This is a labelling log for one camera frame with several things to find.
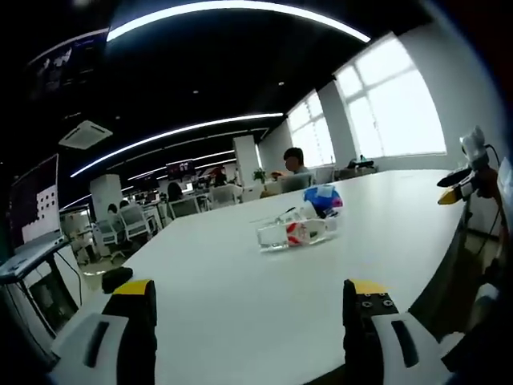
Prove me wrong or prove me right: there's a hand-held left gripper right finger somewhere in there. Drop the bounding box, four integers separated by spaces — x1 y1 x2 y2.
342 279 458 385

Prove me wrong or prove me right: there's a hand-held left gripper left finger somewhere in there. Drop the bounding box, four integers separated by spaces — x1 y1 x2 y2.
47 279 157 385

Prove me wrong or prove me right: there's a blue white packet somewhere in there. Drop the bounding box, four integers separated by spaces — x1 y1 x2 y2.
303 184 344 220

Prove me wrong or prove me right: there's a clear plastic bottle red label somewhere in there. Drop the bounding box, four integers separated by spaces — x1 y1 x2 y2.
256 218 341 254

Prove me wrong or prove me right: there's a clear plastic wrapper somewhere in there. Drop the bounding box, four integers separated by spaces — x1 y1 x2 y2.
249 206 321 226

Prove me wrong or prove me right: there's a person's right hand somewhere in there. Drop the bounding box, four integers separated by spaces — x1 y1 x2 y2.
475 164 500 200

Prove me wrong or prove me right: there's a black computer case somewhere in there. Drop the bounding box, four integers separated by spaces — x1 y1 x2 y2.
26 271 80 336

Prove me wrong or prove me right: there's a large bright window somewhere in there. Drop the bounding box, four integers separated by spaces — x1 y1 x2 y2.
333 31 448 160

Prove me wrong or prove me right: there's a white table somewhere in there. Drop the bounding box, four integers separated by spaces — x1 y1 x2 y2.
78 168 475 385

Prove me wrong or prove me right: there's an open laptop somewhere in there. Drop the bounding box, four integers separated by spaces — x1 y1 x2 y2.
0 153 72 282

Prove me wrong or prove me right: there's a white pillar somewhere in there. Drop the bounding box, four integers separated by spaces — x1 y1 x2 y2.
89 173 123 225
232 135 262 190

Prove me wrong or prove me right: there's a small bright window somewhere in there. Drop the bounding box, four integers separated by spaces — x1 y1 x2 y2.
285 90 337 170

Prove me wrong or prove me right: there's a hanging display screen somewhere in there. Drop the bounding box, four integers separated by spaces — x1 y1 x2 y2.
166 160 197 178

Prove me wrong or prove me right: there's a ceiling air conditioner unit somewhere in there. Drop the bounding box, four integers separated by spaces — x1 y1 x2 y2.
58 120 114 151

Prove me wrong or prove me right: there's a ceiling light strip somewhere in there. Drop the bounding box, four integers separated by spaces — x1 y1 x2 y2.
70 112 285 179

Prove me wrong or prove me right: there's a long curved ceiling light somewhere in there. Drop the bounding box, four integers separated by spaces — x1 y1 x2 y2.
106 0 373 44

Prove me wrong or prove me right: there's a black cable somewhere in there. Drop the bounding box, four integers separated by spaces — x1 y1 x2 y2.
475 143 507 257

